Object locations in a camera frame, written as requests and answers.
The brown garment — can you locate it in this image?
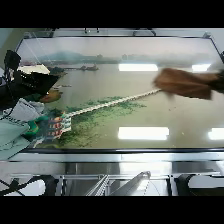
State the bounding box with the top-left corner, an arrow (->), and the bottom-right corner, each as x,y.
152,67 -> 218,101

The white patterned garment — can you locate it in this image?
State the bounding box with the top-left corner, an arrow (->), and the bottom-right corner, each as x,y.
2,97 -> 46,123

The pale green garment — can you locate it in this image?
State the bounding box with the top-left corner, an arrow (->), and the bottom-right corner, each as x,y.
0,118 -> 34,162

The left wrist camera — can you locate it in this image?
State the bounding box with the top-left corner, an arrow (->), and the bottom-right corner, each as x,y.
3,49 -> 22,71

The black cable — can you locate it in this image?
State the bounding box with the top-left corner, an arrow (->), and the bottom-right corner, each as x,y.
0,177 -> 38,197

